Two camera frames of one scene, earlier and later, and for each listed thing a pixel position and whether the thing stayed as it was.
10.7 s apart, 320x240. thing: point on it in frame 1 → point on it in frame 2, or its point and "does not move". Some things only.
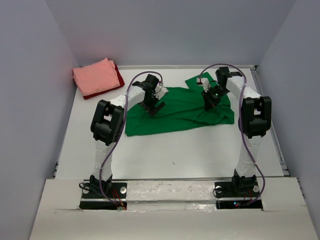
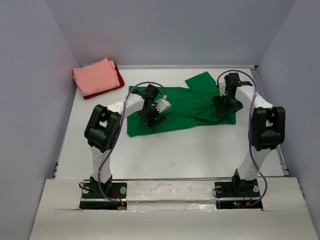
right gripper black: [209, 103] → [219, 100]
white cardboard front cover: [172, 210] does not move
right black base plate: [241, 189] does not move
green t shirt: [184, 108] does not move
